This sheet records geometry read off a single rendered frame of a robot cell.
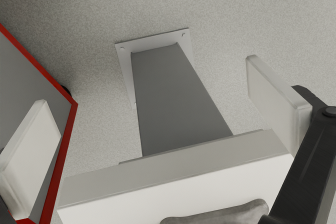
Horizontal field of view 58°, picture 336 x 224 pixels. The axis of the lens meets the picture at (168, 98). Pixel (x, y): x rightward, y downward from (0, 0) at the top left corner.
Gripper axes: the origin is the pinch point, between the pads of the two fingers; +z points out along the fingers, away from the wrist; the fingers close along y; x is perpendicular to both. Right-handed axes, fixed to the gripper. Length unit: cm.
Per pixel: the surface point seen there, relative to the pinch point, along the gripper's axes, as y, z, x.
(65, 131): -34, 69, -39
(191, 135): 4.3, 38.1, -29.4
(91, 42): -24, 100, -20
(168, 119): 0, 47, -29
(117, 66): -17, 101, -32
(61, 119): -35, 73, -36
